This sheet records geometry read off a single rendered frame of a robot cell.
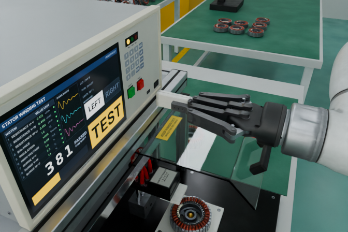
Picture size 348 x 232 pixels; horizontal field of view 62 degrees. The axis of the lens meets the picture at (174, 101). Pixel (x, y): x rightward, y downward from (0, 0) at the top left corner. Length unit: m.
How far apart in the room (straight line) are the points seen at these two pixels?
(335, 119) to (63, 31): 0.46
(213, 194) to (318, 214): 1.17
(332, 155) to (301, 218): 1.48
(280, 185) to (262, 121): 0.56
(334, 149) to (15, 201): 0.45
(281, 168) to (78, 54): 0.83
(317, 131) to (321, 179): 1.75
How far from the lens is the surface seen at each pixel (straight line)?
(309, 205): 2.05
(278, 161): 1.11
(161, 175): 0.77
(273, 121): 0.49
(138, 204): 0.85
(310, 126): 0.49
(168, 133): 0.67
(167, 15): 4.23
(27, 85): 0.39
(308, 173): 2.24
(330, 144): 0.49
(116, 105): 0.56
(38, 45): 0.50
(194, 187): 0.95
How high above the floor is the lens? 1.49
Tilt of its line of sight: 33 degrees down
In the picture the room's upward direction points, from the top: straight up
